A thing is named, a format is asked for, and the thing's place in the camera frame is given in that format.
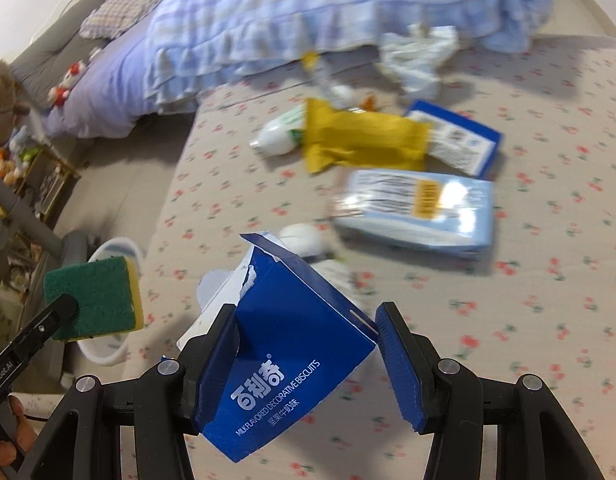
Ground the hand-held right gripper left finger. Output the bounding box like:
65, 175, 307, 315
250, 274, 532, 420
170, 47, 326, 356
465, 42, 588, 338
18, 302, 244, 480

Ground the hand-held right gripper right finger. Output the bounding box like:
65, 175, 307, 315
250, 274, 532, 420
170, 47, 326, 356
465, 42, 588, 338
375, 301, 609, 480

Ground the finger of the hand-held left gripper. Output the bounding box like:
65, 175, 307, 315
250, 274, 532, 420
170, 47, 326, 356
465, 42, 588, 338
0, 294, 79, 370

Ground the green and yellow sponge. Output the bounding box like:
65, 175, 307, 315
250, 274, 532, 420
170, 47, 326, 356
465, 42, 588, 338
44, 256, 144, 344

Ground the white plastic bucket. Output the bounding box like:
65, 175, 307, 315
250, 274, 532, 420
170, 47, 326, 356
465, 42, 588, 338
70, 236, 145, 364

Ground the blue biscuit box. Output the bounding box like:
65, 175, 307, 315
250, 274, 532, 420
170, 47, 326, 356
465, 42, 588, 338
160, 232, 379, 463

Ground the light blue tissue packet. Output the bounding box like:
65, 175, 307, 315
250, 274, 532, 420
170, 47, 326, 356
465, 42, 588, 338
330, 169, 495, 261

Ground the yellow snack packet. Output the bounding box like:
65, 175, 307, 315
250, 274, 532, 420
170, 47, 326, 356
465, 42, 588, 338
302, 97, 432, 175

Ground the white plastic bottle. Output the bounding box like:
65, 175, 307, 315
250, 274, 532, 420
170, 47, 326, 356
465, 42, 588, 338
251, 107, 309, 155

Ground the dark blue box white label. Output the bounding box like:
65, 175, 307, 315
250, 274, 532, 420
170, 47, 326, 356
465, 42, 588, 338
405, 100, 504, 179

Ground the white tissue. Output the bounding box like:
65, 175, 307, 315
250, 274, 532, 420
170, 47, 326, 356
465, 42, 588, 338
378, 25, 460, 101

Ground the person's left hand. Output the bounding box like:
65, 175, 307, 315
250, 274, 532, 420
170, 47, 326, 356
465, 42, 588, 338
0, 394, 37, 480

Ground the crumpled printed paper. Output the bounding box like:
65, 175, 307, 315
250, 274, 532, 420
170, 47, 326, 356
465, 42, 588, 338
308, 256, 363, 306

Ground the small wooden shelf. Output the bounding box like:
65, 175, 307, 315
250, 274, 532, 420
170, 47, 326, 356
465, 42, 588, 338
13, 145, 82, 226

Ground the white paper ball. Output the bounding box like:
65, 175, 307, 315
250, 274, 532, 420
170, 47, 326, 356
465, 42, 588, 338
278, 223, 330, 257

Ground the cherry print tablecloth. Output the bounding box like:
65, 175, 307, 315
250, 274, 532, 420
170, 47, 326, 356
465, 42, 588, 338
73, 35, 616, 480

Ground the pile of small plush toys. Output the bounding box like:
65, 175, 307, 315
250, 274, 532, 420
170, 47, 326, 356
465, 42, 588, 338
0, 125, 44, 186

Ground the purple bed sheet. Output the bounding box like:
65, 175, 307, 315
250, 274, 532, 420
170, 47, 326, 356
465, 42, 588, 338
43, 30, 204, 139

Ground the grey padded headboard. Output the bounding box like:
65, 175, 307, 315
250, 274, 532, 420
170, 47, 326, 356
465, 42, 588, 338
8, 0, 161, 106

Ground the yellow clear wrapper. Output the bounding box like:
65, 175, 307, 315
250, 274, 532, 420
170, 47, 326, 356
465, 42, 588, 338
300, 50, 339, 98

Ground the plaid ruffled pillow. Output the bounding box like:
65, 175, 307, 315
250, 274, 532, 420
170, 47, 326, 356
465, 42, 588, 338
80, 0, 182, 41

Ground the blue plaid ruffled blanket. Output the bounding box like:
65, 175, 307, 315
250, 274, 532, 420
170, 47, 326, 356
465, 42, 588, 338
145, 0, 556, 113

